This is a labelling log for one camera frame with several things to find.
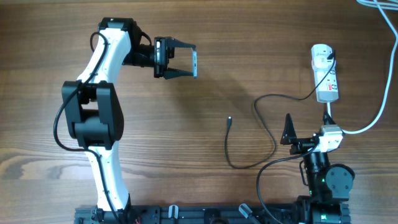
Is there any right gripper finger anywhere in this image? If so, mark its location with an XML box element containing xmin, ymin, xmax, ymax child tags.
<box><xmin>280</xmin><ymin>113</ymin><xmax>297</xmax><ymax>145</ymax></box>
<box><xmin>323</xmin><ymin>111</ymin><xmax>336</xmax><ymax>125</ymax></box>

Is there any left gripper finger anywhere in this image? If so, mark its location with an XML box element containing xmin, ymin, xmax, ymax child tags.
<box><xmin>164</xmin><ymin>68</ymin><xmax>193</xmax><ymax>80</ymax></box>
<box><xmin>166</xmin><ymin>37</ymin><xmax>196</xmax><ymax>49</ymax></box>

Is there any teal Galaxy smartphone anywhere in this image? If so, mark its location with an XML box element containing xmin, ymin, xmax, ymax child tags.
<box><xmin>192</xmin><ymin>49</ymin><xmax>197</xmax><ymax>79</ymax></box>

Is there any black USB charger cable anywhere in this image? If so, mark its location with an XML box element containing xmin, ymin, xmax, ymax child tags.
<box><xmin>224</xmin><ymin>51</ymin><xmax>337</xmax><ymax>170</ymax></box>

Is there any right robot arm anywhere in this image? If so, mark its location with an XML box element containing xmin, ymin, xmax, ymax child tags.
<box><xmin>280</xmin><ymin>112</ymin><xmax>355</xmax><ymax>224</ymax></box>

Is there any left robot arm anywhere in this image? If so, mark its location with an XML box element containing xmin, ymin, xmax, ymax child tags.
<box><xmin>53</xmin><ymin>17</ymin><xmax>197</xmax><ymax>223</ymax></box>

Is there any white power strip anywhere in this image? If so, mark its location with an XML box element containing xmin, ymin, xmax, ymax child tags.
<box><xmin>311</xmin><ymin>44</ymin><xmax>339</xmax><ymax>103</ymax></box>

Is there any white power strip cord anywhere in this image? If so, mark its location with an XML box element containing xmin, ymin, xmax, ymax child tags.
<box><xmin>326</xmin><ymin>0</ymin><xmax>398</xmax><ymax>135</ymax></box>

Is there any white cable bundle corner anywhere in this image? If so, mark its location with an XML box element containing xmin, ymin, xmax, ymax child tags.
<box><xmin>356</xmin><ymin>0</ymin><xmax>397</xmax><ymax>11</ymax></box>

